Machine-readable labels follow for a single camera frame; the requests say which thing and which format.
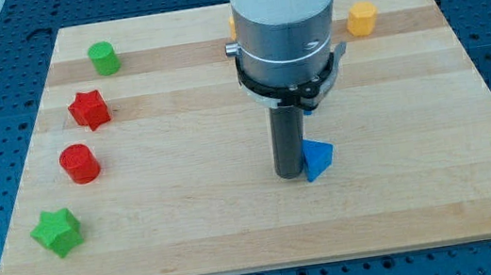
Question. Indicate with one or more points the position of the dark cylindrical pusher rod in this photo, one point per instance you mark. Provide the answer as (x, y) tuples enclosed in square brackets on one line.
[(286, 130)]

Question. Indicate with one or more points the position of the black clamp ring mount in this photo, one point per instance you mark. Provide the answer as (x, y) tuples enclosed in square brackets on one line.
[(306, 96)]

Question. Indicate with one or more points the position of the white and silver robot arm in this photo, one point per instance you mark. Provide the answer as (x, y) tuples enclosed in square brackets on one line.
[(285, 61)]

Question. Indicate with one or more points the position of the yellow heart block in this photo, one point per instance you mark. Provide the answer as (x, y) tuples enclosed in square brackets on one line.
[(232, 28)]

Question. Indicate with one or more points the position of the blue triangular block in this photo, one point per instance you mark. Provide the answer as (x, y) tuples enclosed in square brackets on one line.
[(317, 157)]

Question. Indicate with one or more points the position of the yellow hexagon block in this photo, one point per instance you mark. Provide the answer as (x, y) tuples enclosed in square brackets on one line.
[(362, 18)]

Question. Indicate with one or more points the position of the wooden board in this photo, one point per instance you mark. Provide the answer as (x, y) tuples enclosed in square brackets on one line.
[(187, 185)]

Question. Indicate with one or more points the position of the green cylinder block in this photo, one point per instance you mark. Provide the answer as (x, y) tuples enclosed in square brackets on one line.
[(104, 59)]

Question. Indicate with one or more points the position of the red star block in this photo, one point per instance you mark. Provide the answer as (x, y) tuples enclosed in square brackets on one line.
[(89, 109)]

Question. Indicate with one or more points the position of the red cylinder block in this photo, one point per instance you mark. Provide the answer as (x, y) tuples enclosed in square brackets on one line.
[(79, 163)]

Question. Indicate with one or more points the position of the green star block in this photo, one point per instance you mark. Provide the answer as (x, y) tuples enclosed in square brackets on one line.
[(58, 232)]

